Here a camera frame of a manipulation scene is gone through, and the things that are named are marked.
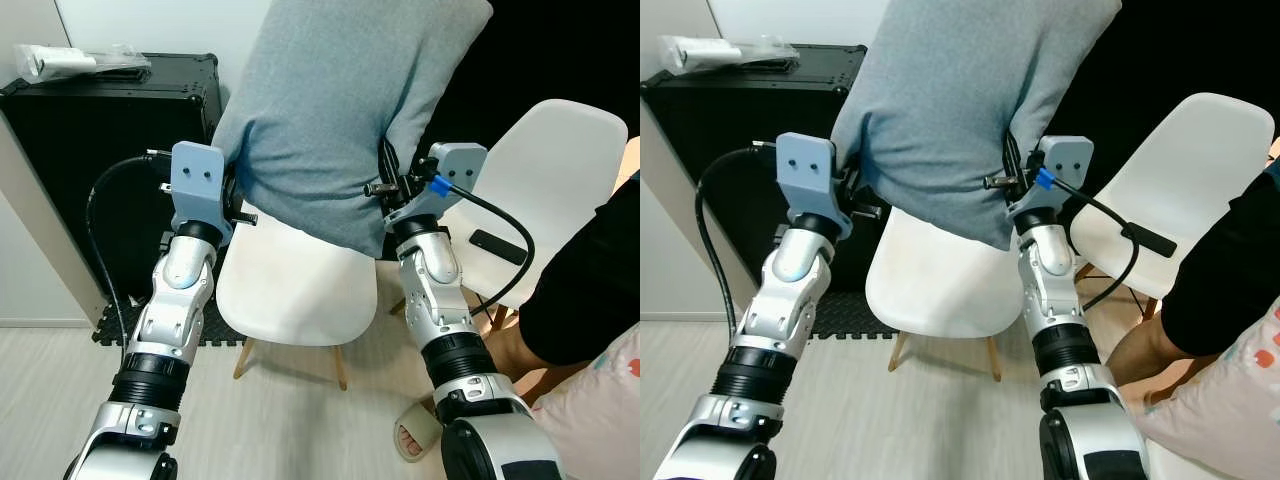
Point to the beige slipper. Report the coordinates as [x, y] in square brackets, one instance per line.
[415, 435]

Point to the black foam floor mat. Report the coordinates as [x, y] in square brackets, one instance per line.
[103, 328]
[850, 318]

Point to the person in black clothes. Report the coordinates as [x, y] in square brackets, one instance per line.
[1220, 290]
[590, 290]

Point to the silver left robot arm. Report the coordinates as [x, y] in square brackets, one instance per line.
[170, 320]
[780, 320]

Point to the clear plastic wrapped package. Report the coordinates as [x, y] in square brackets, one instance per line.
[70, 62]
[720, 52]

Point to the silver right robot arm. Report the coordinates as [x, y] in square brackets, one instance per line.
[1060, 300]
[440, 300]

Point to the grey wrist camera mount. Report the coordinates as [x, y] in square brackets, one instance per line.
[460, 165]
[805, 165]
[1065, 155]
[195, 175]

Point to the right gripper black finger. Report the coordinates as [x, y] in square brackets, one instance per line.
[387, 165]
[1011, 160]

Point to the pink orange-spotted pillow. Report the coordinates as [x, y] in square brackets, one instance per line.
[600, 430]
[1220, 420]

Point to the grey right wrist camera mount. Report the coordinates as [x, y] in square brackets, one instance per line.
[460, 165]
[1065, 155]

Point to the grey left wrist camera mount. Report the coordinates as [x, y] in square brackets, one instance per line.
[195, 175]
[805, 165]

